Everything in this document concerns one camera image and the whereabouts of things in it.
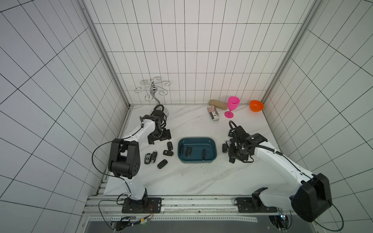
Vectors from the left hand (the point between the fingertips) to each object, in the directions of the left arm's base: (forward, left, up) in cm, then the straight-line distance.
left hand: (161, 142), depth 89 cm
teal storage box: (+2, -24, -6) cm, 24 cm away
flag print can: (+28, -36, -4) cm, 46 cm away
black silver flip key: (-7, +5, -6) cm, 10 cm away
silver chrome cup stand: (+29, +6, +21) cm, 36 cm away
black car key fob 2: (-3, -18, -6) cm, 19 cm away
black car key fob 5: (-4, -4, -7) cm, 9 cm away
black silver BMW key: (-8, +8, -6) cm, 13 cm away
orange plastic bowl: (+35, -72, -3) cm, 80 cm away
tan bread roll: (+36, -42, -3) cm, 55 cm away
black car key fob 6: (-12, -1, -6) cm, 14 cm away
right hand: (-8, -41, +3) cm, 42 cm away
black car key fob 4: (+1, -5, -6) cm, 8 cm away
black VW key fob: (0, -41, -7) cm, 42 cm away
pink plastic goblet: (+28, -49, +8) cm, 57 cm away
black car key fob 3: (-6, -27, -5) cm, 28 cm away
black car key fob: (-13, -41, +4) cm, 43 cm away
